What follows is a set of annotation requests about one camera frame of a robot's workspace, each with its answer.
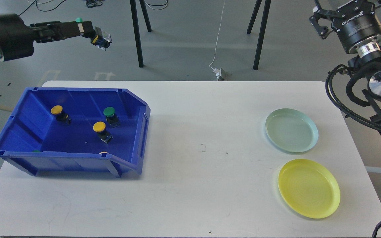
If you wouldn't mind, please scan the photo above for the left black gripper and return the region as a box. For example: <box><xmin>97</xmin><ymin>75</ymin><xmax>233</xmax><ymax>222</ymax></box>
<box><xmin>0</xmin><ymin>14</ymin><xmax>96</xmax><ymax>62</ymax></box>

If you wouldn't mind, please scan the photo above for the black tripod leg right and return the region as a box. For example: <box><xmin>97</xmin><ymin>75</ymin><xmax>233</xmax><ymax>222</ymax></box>
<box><xmin>246</xmin><ymin>0</ymin><xmax>272</xmax><ymax>70</ymax></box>

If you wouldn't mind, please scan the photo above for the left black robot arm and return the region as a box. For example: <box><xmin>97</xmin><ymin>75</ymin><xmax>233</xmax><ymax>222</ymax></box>
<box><xmin>0</xmin><ymin>14</ymin><xmax>98</xmax><ymax>61</ymax></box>

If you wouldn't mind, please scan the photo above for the yellow push button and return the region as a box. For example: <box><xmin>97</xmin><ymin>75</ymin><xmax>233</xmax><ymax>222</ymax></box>
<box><xmin>50</xmin><ymin>105</ymin><xmax>71</xmax><ymax>125</ymax></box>
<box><xmin>93</xmin><ymin>121</ymin><xmax>112</xmax><ymax>144</ymax></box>

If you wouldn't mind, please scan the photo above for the white plug adapter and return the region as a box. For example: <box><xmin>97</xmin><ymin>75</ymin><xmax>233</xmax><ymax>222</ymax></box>
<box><xmin>213</xmin><ymin>68</ymin><xmax>229</xmax><ymax>81</ymax></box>

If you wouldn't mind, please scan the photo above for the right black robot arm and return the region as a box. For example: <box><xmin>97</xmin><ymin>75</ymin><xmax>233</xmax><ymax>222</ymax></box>
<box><xmin>309</xmin><ymin>0</ymin><xmax>381</xmax><ymax>135</ymax></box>

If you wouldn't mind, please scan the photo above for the black tripod leg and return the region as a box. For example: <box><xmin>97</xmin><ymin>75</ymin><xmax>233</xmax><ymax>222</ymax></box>
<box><xmin>246</xmin><ymin>0</ymin><xmax>272</xmax><ymax>70</ymax></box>
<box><xmin>130</xmin><ymin>0</ymin><xmax>152</xmax><ymax>68</ymax></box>

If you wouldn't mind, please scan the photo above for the white cable on floor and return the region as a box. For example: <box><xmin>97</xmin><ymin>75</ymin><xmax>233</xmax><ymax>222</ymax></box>
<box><xmin>209</xmin><ymin>0</ymin><xmax>227</xmax><ymax>70</ymax></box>

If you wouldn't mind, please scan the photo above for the blue plastic storage bin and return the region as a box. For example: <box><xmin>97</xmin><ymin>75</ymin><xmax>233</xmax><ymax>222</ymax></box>
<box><xmin>0</xmin><ymin>87</ymin><xmax>150</xmax><ymax>178</ymax></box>

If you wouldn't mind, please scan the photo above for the black tripod leg left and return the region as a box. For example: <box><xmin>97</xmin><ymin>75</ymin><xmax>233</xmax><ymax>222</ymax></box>
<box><xmin>130</xmin><ymin>0</ymin><xmax>152</xmax><ymax>68</ymax></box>

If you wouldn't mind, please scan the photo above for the light green plate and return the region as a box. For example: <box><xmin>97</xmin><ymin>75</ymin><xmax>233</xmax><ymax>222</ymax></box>
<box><xmin>264</xmin><ymin>108</ymin><xmax>319</xmax><ymax>153</ymax></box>

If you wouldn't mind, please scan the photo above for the yellow plate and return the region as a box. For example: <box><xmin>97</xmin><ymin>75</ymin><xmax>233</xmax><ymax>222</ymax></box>
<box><xmin>277</xmin><ymin>159</ymin><xmax>341</xmax><ymax>219</ymax></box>

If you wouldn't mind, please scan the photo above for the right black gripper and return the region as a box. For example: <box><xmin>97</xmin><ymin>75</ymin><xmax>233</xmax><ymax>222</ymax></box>
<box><xmin>309</xmin><ymin>0</ymin><xmax>381</xmax><ymax>54</ymax></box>

